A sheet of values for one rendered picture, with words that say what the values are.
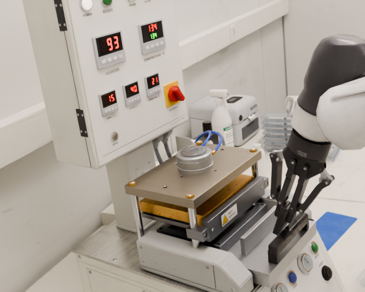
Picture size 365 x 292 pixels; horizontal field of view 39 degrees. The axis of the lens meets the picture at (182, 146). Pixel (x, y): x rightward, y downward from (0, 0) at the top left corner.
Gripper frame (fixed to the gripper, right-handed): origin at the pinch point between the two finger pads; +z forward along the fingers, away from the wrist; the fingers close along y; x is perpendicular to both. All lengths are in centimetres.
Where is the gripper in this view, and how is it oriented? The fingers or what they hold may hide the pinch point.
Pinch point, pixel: (283, 218)
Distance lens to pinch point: 107.4
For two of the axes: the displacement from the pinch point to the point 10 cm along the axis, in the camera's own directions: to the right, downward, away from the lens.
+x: 5.8, -3.5, 7.4
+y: 8.0, 4.3, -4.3
